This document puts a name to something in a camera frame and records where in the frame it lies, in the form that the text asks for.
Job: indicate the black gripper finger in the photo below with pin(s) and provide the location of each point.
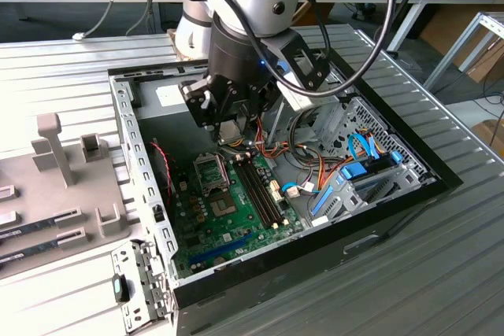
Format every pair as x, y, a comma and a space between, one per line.
201, 105
267, 96

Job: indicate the silver green CPU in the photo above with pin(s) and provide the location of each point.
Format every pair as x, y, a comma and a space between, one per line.
229, 131

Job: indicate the CPU socket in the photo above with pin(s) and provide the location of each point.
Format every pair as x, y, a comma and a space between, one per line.
223, 207

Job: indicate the grey power supply unit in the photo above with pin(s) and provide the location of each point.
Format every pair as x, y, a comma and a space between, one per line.
165, 131

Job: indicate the grey optical drive cage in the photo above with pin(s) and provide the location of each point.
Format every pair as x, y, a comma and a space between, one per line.
323, 115

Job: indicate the metal locking lever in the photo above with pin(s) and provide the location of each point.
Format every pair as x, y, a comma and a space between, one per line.
226, 172

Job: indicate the black case fan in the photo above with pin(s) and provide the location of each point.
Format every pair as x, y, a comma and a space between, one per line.
159, 170

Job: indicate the cream board connector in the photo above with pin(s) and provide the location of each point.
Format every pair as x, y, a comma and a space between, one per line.
278, 196
274, 185

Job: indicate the black RAM slot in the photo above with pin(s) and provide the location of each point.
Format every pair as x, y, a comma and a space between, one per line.
253, 196
263, 193
267, 191
258, 194

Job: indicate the hard disk in blue carrier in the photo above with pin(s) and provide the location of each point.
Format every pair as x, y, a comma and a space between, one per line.
354, 171

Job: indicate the green motherboard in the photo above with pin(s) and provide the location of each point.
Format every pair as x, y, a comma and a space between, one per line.
240, 220

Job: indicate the perforated metal disk bay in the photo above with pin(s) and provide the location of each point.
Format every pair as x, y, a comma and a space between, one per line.
393, 143

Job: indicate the blue expansion slot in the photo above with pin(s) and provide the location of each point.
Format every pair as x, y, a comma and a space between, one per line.
220, 250

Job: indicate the grey parts rack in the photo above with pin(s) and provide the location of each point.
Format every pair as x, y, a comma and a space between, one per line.
78, 186

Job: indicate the silver coin battery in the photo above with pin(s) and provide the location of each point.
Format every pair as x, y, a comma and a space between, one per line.
219, 261

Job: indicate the hinged metal slot retainer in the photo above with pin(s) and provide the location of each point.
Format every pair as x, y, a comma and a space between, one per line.
137, 273

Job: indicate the black PC case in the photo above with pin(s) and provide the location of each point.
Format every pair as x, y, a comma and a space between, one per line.
275, 285

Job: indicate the black latch teal button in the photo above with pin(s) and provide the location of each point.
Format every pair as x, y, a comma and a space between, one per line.
118, 289

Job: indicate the RAM stick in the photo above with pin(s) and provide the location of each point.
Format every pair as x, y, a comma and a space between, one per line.
27, 229
27, 251

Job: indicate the cardboard box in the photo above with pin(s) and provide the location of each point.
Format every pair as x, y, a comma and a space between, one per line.
490, 135
486, 62

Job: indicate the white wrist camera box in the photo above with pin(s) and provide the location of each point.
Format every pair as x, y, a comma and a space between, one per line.
297, 100

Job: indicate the brown square base plate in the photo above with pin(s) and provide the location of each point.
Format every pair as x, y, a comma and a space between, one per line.
171, 37

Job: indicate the aluminium profile frame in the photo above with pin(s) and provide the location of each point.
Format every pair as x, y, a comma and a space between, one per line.
453, 49

